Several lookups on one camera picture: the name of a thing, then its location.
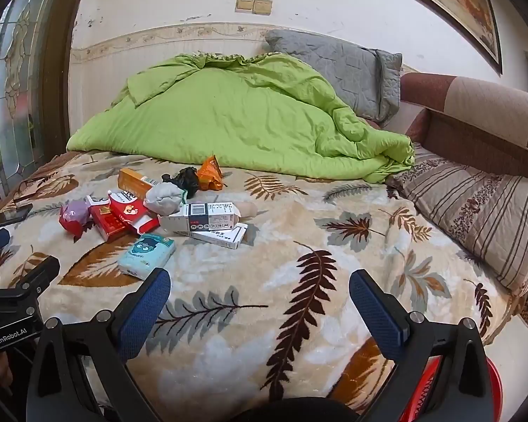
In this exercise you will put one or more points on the orange carton box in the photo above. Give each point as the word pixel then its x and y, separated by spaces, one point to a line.
pixel 134 179

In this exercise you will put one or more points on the long red carton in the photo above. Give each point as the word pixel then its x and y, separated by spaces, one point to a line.
pixel 108 224

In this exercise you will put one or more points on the beige wall switch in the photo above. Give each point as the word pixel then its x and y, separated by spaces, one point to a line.
pixel 244 5
pixel 263 6

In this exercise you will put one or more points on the red wrapper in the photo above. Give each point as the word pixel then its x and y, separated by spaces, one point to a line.
pixel 70 228

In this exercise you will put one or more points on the stained glass door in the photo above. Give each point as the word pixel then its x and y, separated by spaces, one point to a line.
pixel 17 74

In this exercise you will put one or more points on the leaf print blanket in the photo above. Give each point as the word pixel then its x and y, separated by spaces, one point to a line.
pixel 268 316

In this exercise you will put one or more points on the black smartphone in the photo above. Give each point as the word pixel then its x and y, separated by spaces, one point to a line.
pixel 9 217

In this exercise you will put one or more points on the striped beige pillow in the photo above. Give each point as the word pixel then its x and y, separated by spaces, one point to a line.
pixel 475 211

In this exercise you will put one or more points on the white box with black stripe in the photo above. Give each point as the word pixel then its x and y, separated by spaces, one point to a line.
pixel 202 217

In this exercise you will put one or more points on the white medicine box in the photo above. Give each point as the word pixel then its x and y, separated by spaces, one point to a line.
pixel 222 236

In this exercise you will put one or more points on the white sock with green cuff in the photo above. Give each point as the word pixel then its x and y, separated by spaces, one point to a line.
pixel 165 198

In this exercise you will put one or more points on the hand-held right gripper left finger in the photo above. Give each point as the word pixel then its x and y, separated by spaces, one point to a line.
pixel 143 312

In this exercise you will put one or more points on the black plastic bag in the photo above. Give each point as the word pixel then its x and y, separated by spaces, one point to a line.
pixel 187 180

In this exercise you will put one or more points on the green quilt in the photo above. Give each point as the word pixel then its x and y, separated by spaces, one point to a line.
pixel 246 114

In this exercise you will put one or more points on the red and white printed box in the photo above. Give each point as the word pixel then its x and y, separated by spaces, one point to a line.
pixel 130 211

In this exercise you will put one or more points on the orange snack wrapper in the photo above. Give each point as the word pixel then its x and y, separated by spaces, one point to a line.
pixel 209 173

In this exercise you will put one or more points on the light blue tissue pack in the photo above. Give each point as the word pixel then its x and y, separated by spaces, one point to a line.
pixel 147 255

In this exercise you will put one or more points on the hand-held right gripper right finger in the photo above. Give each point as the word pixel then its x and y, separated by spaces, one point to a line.
pixel 376 312

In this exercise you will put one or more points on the brown sofa headboard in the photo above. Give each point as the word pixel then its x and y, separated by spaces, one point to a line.
pixel 466 140

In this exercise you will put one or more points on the grey quilted pillow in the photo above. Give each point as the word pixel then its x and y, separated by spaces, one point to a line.
pixel 334 66

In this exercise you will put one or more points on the red plastic basket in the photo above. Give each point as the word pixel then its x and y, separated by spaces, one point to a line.
pixel 426 384

